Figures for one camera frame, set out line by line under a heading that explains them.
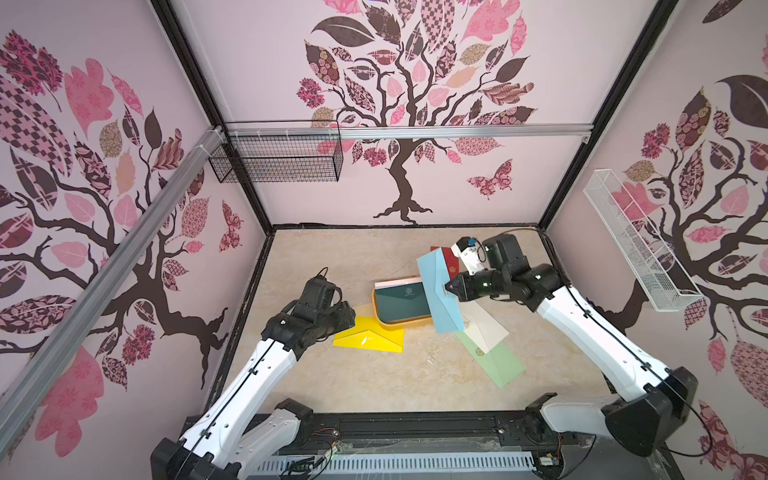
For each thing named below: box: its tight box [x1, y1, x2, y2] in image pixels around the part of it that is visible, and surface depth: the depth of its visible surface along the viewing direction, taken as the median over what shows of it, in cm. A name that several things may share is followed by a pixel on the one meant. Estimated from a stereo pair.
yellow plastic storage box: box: [372, 277, 433, 330], surface depth 94 cm
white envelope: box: [458, 300, 510, 354], surface depth 92 cm
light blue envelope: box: [416, 247, 465, 334], surface depth 77 cm
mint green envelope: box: [455, 330, 526, 389], surface depth 87 cm
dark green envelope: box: [375, 282, 432, 323], surface depth 94 cm
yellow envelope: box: [333, 316, 406, 353], surface depth 91 cm
